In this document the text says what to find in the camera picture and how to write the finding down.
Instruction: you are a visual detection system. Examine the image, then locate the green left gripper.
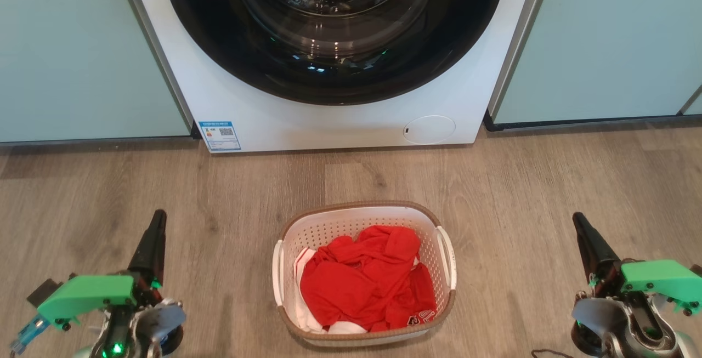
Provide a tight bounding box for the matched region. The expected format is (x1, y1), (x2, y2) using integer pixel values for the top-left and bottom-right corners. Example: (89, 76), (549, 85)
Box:
(37, 210), (167, 330)

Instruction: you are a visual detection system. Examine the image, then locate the blue energy label sticker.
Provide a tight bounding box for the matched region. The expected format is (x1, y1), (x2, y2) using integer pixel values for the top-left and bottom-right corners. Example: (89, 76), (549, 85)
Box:
(197, 121), (242, 152)

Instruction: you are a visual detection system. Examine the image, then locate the white washing machine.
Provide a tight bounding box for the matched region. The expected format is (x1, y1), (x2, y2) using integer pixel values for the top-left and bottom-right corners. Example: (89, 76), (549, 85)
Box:
(125, 0), (552, 154)

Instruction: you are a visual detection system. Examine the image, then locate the pale green cabinet door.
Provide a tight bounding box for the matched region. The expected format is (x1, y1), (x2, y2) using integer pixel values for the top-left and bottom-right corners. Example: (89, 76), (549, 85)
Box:
(488, 0), (702, 128)
(0, 0), (193, 144)
(680, 87), (702, 116)

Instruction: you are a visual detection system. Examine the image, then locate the red garment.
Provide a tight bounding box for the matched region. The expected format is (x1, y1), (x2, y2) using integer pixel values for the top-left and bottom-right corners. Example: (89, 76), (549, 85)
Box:
(299, 225), (438, 332)

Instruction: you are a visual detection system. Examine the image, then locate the round white filter cover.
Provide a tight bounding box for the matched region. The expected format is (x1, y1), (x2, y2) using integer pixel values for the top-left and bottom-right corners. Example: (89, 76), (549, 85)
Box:
(403, 115), (456, 145)

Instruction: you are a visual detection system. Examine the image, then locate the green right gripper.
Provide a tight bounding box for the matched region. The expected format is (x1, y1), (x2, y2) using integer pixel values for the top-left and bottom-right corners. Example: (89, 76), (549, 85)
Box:
(572, 212), (702, 315)

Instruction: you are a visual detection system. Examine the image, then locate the black round washer door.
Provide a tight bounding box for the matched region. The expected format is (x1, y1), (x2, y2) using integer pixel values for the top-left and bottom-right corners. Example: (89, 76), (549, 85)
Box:
(162, 0), (506, 105)

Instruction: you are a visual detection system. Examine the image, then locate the blue left camera plug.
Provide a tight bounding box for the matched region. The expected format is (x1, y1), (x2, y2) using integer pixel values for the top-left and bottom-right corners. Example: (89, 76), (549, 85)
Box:
(10, 314), (51, 354)

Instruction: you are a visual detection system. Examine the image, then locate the white laundry basket brown rim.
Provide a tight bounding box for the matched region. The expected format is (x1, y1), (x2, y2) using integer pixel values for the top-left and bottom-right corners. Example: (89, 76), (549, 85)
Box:
(271, 201), (457, 346)

